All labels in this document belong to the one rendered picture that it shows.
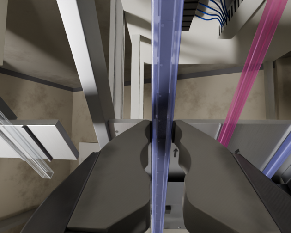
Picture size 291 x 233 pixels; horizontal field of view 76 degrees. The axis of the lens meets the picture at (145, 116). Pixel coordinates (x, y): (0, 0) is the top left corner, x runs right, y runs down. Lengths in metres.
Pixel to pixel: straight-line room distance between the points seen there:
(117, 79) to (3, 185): 3.35
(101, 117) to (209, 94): 2.87
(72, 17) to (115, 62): 0.38
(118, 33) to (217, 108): 2.58
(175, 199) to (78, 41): 0.32
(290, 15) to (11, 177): 3.75
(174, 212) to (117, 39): 0.48
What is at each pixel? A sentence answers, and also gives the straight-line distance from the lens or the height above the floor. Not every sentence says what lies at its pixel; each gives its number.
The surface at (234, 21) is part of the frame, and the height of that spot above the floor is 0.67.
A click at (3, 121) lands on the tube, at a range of 0.26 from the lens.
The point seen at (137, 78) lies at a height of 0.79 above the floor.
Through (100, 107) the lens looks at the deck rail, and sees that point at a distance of 0.27.
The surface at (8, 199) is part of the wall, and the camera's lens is 3.86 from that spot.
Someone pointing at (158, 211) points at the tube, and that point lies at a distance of 0.22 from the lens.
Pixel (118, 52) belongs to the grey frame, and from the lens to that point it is 0.59.
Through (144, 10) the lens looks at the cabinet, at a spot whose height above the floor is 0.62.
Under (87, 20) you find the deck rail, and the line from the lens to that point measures 0.24.
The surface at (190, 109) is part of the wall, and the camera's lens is 3.11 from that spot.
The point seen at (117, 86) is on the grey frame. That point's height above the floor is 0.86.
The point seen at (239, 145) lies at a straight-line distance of 0.37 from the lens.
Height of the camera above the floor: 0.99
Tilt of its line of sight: 5 degrees down
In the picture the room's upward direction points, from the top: 179 degrees counter-clockwise
